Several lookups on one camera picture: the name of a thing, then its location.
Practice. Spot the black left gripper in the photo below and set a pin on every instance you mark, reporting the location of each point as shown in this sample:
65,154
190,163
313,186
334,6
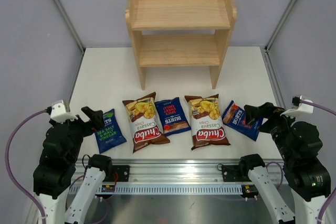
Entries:
96,120

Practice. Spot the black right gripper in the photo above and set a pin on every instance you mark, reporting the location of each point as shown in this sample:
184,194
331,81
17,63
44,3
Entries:
254,113

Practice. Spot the blue Burts sea salt vinegar bag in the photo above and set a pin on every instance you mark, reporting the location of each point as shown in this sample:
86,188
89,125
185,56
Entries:
110,136

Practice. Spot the Chuba cassava chips bag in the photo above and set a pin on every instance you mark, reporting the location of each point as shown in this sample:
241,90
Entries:
207,127
144,123

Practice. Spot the blue burts spicy chilli bag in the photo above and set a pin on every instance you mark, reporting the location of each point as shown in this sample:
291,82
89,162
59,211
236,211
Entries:
234,117
172,116

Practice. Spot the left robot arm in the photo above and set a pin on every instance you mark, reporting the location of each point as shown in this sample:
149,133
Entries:
57,165

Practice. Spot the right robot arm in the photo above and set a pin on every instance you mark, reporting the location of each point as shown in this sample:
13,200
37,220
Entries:
298,144

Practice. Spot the wooden two-tier shelf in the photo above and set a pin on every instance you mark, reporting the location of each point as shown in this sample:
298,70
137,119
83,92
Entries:
173,33

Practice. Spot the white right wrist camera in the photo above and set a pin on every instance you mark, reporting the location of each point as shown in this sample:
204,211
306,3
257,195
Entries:
301,105

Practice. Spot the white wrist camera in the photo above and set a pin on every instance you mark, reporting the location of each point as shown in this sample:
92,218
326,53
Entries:
301,105
59,111

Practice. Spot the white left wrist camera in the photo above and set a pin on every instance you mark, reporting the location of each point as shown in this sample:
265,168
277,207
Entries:
59,111

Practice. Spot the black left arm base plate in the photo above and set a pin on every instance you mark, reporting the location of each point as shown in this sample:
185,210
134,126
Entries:
120,173

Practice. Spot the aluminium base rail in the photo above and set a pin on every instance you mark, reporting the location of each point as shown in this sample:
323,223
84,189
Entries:
165,171

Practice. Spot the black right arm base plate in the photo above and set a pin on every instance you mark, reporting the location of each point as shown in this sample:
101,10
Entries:
231,173

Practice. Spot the right aluminium frame post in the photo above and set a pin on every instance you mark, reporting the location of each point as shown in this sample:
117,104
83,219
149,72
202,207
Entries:
280,24

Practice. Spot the aluminium frame post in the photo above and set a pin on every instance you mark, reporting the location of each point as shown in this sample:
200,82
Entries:
280,24
69,24

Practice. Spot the slotted grey cable duct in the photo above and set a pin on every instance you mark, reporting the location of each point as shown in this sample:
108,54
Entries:
178,189

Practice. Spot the left aluminium frame post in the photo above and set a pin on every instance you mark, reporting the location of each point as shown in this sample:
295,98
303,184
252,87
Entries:
69,24

